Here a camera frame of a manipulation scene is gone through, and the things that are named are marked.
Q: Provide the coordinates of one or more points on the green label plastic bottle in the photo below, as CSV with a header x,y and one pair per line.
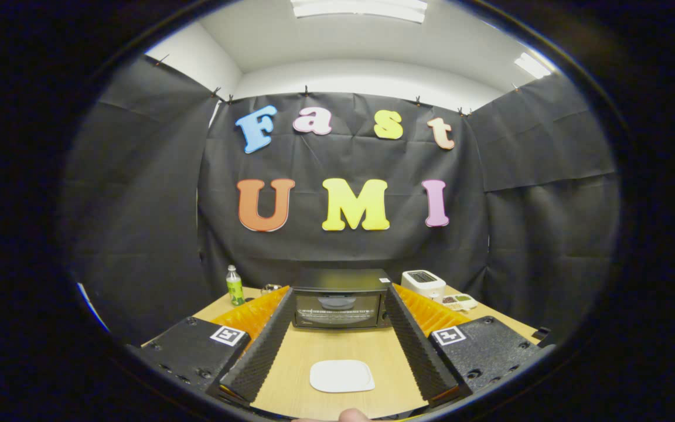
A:
x,y
235,290

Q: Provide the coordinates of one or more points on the black backdrop cloth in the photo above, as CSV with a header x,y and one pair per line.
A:
x,y
343,164

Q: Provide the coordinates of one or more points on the white square plate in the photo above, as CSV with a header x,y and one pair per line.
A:
x,y
342,376

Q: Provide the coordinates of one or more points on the white snack tray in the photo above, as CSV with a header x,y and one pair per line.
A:
x,y
460,302

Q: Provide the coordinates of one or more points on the long ceiling light panel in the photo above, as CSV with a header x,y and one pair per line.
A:
x,y
361,9

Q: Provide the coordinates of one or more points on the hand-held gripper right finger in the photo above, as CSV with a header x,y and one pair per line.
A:
x,y
419,351

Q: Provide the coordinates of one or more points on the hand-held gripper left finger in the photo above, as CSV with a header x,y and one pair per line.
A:
x,y
258,351

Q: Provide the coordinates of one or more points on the black toaster oven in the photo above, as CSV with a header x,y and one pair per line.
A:
x,y
337,280

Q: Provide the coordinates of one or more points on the white pop-up toaster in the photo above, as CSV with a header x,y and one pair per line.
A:
x,y
422,284

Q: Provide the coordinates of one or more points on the small ceiling light panel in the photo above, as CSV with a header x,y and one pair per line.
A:
x,y
532,65

